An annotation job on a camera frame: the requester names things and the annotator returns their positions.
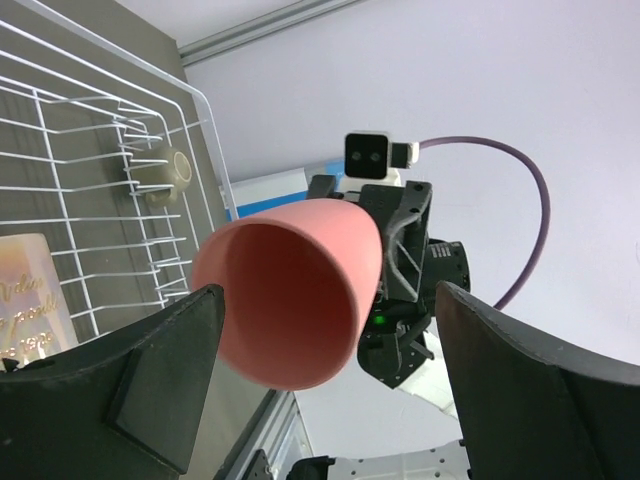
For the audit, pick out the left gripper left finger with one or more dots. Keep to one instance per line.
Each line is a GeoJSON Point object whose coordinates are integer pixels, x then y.
{"type": "Point", "coordinates": [126, 405]}

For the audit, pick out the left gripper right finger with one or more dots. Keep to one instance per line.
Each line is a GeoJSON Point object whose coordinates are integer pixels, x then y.
{"type": "Point", "coordinates": [531, 405]}

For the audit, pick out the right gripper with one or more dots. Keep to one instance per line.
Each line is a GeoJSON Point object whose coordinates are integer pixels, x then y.
{"type": "Point", "coordinates": [392, 346]}

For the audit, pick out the salmon pink cup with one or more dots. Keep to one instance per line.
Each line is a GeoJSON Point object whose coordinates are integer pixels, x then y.
{"type": "Point", "coordinates": [298, 281]}

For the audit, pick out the pink mug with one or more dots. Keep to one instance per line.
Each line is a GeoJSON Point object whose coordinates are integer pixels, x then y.
{"type": "Point", "coordinates": [35, 319]}

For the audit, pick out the small grey-beige cup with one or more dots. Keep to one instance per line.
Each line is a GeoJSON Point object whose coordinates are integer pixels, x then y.
{"type": "Point", "coordinates": [170, 176]}

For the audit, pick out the white wire dish rack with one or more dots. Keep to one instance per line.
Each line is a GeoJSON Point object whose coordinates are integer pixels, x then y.
{"type": "Point", "coordinates": [88, 89]}

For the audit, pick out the blue folder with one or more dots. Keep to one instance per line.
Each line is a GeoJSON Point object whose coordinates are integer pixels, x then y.
{"type": "Point", "coordinates": [262, 193]}

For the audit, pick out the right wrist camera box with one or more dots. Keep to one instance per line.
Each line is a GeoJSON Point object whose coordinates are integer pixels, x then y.
{"type": "Point", "coordinates": [371, 155]}

